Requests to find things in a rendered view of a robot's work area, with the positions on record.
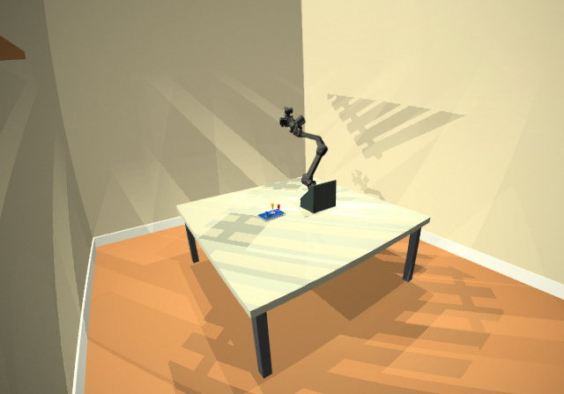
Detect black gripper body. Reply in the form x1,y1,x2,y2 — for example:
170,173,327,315
285,108,295,128

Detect blue circuit board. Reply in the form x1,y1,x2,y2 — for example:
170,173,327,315
257,204,285,222

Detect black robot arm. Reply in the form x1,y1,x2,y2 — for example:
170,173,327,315
279,115,328,190

